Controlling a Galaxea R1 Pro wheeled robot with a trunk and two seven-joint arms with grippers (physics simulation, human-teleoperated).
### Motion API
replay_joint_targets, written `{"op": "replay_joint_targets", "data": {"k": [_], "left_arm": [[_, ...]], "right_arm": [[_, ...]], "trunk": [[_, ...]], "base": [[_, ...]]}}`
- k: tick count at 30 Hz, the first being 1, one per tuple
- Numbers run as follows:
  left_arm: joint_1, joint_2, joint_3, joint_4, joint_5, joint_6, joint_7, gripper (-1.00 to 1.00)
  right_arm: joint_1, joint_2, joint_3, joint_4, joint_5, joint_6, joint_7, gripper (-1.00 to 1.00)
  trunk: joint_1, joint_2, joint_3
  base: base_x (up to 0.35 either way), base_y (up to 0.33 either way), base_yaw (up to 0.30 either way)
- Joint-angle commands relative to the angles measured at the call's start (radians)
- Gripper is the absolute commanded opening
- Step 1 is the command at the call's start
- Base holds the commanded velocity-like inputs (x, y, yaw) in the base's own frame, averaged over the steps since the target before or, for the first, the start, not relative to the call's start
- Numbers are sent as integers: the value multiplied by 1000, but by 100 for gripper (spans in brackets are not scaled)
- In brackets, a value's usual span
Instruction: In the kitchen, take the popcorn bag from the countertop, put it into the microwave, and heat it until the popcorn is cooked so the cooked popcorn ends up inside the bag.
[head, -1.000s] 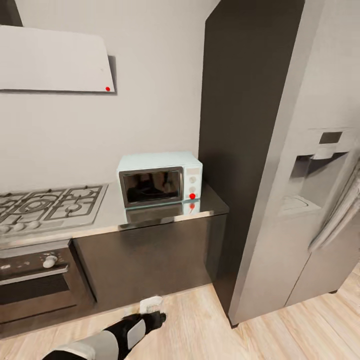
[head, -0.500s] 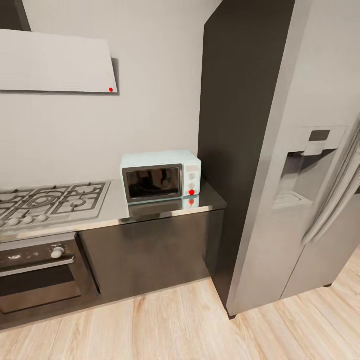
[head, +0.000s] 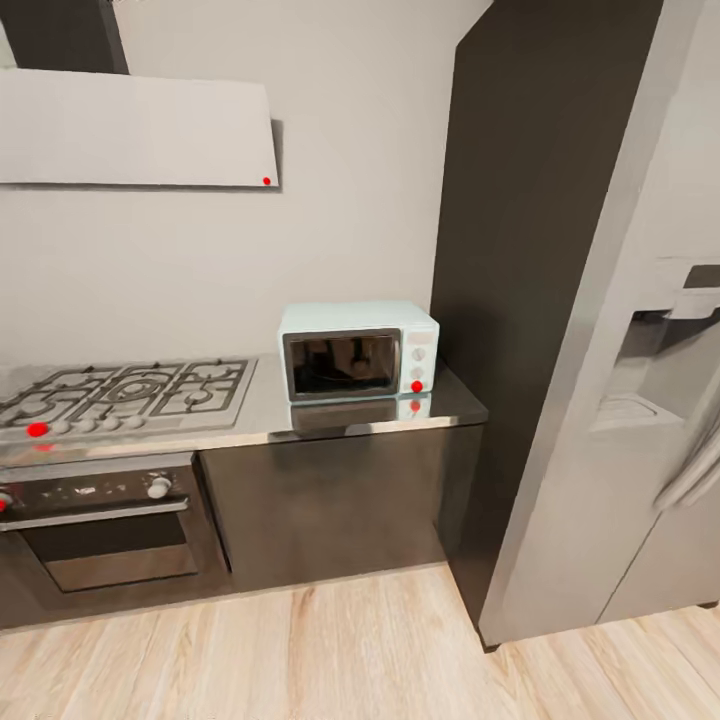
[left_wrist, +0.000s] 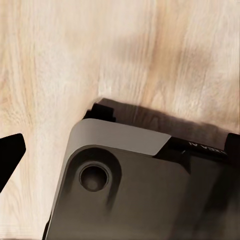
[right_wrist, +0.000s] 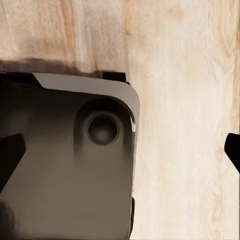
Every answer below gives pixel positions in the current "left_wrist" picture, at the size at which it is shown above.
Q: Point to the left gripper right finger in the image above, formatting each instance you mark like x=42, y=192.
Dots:
x=232, y=149

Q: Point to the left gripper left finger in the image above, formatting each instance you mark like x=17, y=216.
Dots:
x=12, y=150

